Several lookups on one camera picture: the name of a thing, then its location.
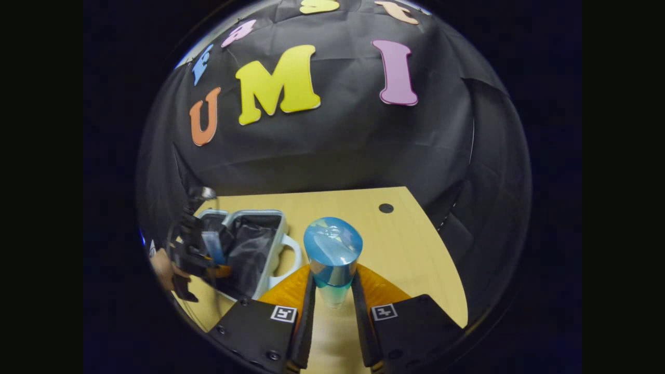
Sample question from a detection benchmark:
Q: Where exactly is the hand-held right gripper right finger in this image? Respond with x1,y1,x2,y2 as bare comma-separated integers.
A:
351,263,467,374

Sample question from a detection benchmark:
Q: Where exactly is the light blue skincare tube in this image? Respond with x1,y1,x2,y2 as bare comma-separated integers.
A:
201,231,227,266

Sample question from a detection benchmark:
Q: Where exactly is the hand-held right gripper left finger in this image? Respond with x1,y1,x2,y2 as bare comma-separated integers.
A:
207,263,318,374

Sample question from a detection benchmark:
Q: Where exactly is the pale blue suitcase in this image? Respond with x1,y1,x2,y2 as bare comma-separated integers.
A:
193,208,303,303

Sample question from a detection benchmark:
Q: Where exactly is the teal bottle with blue cap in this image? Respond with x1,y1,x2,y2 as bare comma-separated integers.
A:
303,217,364,311

